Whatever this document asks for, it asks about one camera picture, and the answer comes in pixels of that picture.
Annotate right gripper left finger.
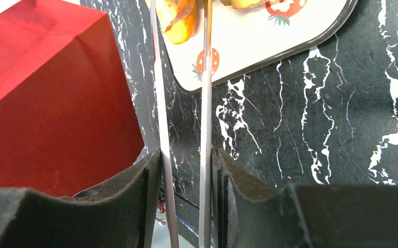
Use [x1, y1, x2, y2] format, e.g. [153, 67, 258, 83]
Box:
[0, 149, 162, 247]

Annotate red brown paper bag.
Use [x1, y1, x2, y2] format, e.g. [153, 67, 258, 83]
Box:
[0, 1, 144, 196]

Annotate metal tongs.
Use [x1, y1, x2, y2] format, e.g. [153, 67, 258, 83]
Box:
[149, 1, 212, 247]

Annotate strawberry print tray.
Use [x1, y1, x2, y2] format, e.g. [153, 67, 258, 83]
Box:
[159, 1, 357, 93]

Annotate tan round fake bread slice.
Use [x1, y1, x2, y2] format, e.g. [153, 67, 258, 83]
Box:
[220, 0, 269, 9]

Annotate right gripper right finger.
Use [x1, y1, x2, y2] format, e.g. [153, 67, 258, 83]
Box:
[212, 148, 398, 247]

